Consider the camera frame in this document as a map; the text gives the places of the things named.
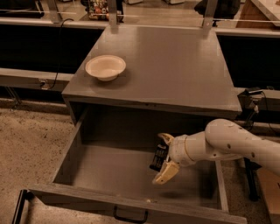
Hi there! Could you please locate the grey metal rail shelf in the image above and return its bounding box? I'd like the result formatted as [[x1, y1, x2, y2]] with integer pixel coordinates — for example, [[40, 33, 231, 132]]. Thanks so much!
[[0, 68, 73, 92]]

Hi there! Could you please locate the black metal stand leg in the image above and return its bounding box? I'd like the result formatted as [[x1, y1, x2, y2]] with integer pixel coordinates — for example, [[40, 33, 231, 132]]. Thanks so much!
[[244, 158, 260, 201]]

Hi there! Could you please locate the brown cardboard box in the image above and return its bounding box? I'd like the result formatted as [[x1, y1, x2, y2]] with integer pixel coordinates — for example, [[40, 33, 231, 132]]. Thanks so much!
[[257, 168, 280, 224]]

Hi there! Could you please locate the open grey wooden drawer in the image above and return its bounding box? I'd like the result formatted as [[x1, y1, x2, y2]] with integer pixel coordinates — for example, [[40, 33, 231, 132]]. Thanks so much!
[[30, 105, 247, 224]]

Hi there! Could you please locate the grey wooden cabinet counter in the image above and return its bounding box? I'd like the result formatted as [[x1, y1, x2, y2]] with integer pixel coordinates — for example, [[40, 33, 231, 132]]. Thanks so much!
[[61, 24, 242, 147]]

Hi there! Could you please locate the colourful snack basket background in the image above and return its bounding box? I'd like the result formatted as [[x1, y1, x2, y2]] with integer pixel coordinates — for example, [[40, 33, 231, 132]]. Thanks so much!
[[85, 0, 123, 22]]

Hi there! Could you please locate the black power cable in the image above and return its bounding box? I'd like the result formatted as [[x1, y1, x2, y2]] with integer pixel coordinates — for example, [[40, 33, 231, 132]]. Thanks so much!
[[46, 17, 75, 91]]

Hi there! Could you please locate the black drawer handle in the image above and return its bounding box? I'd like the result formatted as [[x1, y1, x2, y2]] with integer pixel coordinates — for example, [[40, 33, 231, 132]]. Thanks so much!
[[113, 206, 149, 224]]

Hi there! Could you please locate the white ceramic bowl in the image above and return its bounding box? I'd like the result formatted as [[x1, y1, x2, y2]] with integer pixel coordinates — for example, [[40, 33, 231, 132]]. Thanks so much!
[[85, 55, 126, 81]]

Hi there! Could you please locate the black metal frame lower left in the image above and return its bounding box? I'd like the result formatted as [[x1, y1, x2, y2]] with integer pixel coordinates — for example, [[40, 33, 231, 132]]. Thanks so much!
[[11, 189, 34, 224]]

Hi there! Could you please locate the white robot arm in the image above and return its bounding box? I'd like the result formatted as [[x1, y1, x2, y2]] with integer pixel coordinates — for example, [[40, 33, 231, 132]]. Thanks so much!
[[152, 119, 280, 185]]

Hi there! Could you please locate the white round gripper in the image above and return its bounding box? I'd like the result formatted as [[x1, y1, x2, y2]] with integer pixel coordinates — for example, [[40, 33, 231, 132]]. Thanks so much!
[[152, 133, 195, 185]]

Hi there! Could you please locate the black rxbar chocolate wrapper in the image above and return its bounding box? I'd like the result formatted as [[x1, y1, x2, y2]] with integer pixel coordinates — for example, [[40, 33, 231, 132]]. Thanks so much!
[[150, 144, 169, 172]]

